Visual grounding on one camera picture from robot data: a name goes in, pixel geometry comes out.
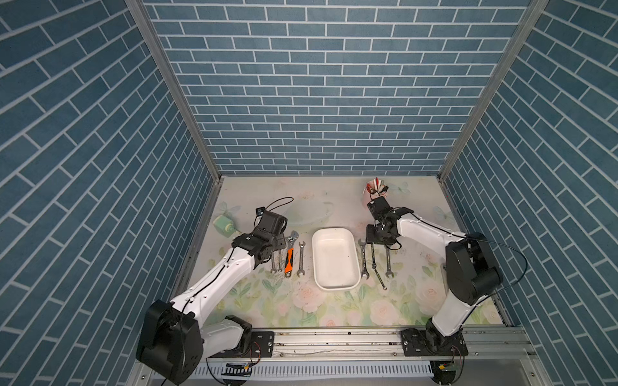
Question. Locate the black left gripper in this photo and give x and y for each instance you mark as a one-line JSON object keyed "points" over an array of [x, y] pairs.
{"points": [[281, 239]]}

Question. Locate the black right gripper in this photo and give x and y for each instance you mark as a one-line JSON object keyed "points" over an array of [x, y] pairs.
{"points": [[369, 227]]}

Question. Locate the orange handled adjustable wrench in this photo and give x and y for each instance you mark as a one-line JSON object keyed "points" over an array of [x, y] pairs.
{"points": [[290, 242]]}

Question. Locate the thin silver combination wrench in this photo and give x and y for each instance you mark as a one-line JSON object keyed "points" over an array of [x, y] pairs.
{"points": [[281, 260]]}

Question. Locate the large silver open-end wrench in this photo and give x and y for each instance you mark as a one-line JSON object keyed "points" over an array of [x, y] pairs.
{"points": [[364, 271]]}

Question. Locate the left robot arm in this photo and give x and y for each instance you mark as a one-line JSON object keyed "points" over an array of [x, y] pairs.
{"points": [[175, 336]]}

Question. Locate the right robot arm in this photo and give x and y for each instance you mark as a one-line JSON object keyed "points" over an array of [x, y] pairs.
{"points": [[472, 273]]}

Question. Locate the white plastic storage box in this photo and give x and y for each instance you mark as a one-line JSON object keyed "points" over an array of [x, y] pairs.
{"points": [[335, 262]]}

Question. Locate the pink pen cup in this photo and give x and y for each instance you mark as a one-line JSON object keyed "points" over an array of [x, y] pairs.
{"points": [[373, 189]]}

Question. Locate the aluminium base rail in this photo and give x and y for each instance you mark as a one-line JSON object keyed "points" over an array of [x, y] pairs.
{"points": [[486, 355]]}

